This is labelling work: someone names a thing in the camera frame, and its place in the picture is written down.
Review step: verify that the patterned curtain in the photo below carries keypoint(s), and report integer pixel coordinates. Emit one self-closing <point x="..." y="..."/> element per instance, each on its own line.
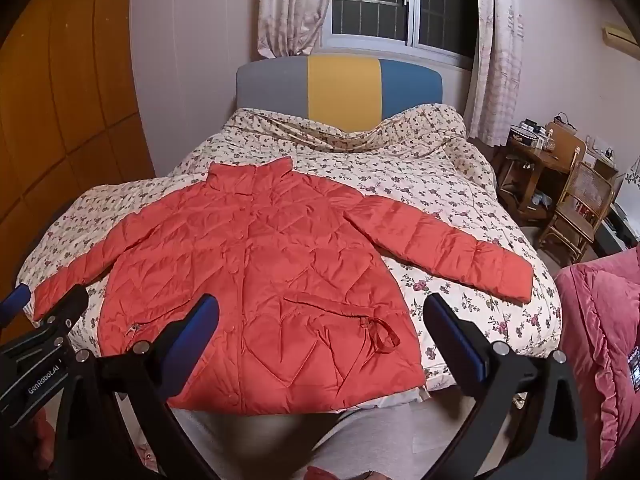
<point x="295" y="5"/>
<point x="495" y="50"/>

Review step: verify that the orange wooden wardrobe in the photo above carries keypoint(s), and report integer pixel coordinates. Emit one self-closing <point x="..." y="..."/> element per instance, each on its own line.
<point x="65" y="85"/>

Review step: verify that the orange puffer jacket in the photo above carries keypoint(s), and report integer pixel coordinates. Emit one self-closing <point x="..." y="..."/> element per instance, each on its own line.
<point x="260" y="260"/>

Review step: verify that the grey yellow blue headboard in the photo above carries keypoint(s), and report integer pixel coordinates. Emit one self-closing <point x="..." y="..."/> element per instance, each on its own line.
<point x="345" y="90"/>

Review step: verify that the round tin box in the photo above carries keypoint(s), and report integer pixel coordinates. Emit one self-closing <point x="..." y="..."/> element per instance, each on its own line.
<point x="523" y="136"/>

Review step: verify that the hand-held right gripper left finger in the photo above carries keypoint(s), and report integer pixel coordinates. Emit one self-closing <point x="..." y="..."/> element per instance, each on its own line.
<point x="201" y="321"/>

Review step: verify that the barred window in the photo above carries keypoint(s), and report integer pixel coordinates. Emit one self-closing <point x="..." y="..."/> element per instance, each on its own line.
<point x="375" y="5"/>

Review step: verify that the floral quilt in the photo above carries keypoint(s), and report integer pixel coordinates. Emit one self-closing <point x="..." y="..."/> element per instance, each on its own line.
<point x="425" y="180"/>

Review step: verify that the black label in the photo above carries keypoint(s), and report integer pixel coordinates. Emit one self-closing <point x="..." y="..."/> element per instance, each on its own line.
<point x="635" y="367"/>

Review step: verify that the pink quilt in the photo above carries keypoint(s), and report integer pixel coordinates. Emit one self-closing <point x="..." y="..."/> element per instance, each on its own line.
<point x="600" y="320"/>

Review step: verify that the wall air conditioner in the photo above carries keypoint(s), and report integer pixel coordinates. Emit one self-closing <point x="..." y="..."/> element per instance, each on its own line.
<point x="620" y="37"/>

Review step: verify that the rattan chair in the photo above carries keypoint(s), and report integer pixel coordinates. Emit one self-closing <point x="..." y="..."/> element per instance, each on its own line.
<point x="587" y="200"/>

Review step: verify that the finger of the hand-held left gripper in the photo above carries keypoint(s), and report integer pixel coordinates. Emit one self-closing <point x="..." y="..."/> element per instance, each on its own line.
<point x="15" y="297"/>
<point x="62" y="307"/>

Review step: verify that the yellow bedside table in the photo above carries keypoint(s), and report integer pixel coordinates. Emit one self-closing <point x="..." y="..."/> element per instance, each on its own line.
<point x="542" y="160"/>

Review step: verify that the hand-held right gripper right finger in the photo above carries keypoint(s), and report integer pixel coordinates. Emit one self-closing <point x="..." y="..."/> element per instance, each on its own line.
<point x="456" y="341"/>

